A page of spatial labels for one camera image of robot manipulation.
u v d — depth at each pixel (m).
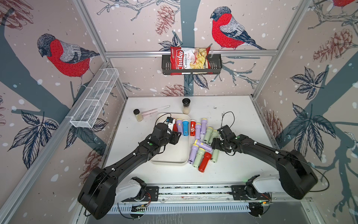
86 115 0.70
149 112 1.10
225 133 0.70
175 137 0.72
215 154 0.85
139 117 1.04
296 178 0.42
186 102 1.01
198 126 0.98
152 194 0.73
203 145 0.88
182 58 0.87
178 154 0.86
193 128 0.97
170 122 0.73
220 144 0.78
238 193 0.73
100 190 0.40
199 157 0.83
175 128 0.98
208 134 0.95
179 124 0.98
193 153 0.86
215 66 0.93
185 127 0.97
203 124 1.00
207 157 0.83
